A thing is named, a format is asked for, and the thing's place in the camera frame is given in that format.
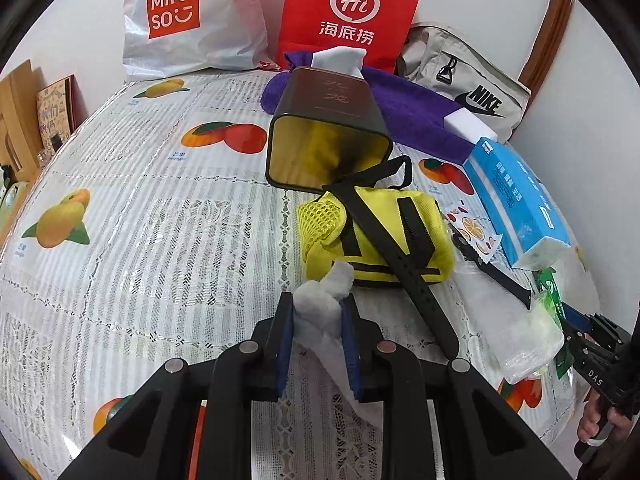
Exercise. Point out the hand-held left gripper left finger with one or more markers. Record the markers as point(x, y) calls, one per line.
point(285, 345)

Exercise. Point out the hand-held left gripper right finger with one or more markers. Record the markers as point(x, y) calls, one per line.
point(352, 355)

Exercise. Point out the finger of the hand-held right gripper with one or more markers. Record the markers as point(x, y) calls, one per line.
point(592, 370)
point(576, 317)

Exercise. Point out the green packet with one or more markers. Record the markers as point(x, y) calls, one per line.
point(552, 300)

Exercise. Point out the white tissue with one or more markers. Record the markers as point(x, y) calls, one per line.
point(320, 305)

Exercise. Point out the clear plastic bag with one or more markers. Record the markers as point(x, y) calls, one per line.
point(510, 330)

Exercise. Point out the blue tissue pack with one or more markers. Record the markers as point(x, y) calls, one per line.
point(510, 195)

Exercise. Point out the white sponge block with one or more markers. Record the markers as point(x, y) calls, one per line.
point(470, 122)

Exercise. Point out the dark metal tin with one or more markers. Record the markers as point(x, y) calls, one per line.
point(325, 95)

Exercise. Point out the purple towel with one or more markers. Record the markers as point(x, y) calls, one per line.
point(400, 105)

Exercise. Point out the person's right hand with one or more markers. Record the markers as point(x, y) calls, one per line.
point(592, 420)

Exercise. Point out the yellow black pouch bag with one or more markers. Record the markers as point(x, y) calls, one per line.
point(425, 305)

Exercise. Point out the small fruit printed packet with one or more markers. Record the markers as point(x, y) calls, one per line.
point(472, 230)

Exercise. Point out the fruit printed table cover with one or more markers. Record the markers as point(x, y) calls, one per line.
point(150, 210)

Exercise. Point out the grey waist bag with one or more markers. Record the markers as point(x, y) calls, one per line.
point(475, 65)

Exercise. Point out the white paper sheets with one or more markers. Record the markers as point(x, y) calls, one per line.
point(340, 57)

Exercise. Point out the red paper bag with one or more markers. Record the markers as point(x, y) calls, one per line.
point(310, 35)

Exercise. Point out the white plastic shopping bag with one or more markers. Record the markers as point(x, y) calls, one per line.
point(225, 35)

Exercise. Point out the printed cardboard box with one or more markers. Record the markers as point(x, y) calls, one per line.
point(55, 115)

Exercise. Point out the wooden door frame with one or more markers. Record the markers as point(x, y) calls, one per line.
point(550, 35)

